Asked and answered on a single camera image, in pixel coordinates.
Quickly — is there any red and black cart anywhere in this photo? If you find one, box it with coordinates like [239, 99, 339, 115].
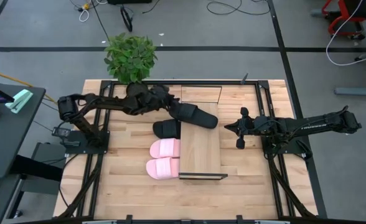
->
[310, 0, 366, 41]

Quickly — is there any black plant pot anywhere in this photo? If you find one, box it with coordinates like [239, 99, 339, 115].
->
[126, 81, 151, 100]

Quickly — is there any wooden shelf with black frame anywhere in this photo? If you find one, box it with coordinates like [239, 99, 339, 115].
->
[178, 85, 228, 181]

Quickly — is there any grey desk foot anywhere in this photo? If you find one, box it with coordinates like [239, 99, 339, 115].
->
[334, 48, 366, 97]

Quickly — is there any black coiled cable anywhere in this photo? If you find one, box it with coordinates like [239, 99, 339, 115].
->
[205, 0, 271, 16]

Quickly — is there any white cable with yellow plug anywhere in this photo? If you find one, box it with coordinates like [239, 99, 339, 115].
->
[78, 2, 91, 23]

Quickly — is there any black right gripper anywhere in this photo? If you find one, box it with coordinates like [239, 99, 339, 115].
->
[223, 107, 270, 149]

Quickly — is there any black aluminium rig frame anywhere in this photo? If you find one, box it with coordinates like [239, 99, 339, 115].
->
[54, 79, 327, 224]

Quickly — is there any yellow floor cable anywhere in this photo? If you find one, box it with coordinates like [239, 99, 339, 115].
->
[0, 67, 58, 104]

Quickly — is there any green leafy plant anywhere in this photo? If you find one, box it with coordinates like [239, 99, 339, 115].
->
[103, 32, 158, 85]

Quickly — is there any black slide sandal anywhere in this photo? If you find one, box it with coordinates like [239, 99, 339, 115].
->
[169, 101, 219, 129]
[152, 118, 182, 140]

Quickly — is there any mint green stapler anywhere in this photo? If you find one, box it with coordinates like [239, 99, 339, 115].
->
[4, 89, 34, 114]

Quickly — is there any pink slide sandal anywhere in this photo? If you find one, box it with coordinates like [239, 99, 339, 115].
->
[145, 156, 181, 180]
[149, 138, 182, 159]

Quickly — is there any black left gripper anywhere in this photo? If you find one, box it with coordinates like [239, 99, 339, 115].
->
[150, 85, 182, 116]

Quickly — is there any black power brick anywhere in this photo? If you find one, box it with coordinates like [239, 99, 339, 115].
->
[51, 126, 72, 138]

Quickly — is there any black desk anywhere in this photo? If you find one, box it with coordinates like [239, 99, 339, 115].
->
[0, 79, 47, 224]

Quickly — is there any black strap loop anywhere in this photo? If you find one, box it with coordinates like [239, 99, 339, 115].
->
[120, 5, 134, 33]

